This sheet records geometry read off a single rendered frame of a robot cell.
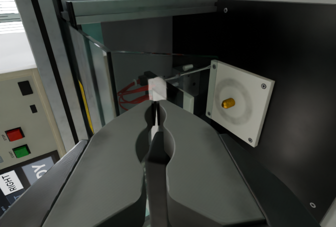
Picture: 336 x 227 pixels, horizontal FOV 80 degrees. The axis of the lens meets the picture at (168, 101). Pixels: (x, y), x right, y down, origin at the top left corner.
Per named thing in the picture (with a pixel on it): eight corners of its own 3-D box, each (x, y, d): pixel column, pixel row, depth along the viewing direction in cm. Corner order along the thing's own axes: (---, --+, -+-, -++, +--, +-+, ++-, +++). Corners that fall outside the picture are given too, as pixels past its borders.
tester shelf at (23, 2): (50, -11, 27) (10, -10, 25) (117, 247, 61) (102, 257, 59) (33, -12, 60) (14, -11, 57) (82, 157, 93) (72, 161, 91)
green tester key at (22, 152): (25, 147, 36) (13, 151, 35) (29, 154, 37) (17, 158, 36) (25, 144, 37) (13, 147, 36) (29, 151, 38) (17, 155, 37)
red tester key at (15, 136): (19, 130, 35) (6, 133, 34) (23, 138, 35) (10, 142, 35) (19, 127, 35) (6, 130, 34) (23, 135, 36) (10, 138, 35)
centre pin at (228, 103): (235, 100, 43) (226, 103, 42) (234, 107, 44) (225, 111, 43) (228, 96, 45) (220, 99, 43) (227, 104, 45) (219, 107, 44)
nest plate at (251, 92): (275, 80, 36) (271, 82, 35) (257, 145, 43) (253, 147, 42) (214, 59, 47) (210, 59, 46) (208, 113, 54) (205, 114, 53)
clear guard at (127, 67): (221, 56, 13) (140, 76, 11) (197, 244, 25) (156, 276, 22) (91, 12, 37) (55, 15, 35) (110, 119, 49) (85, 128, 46)
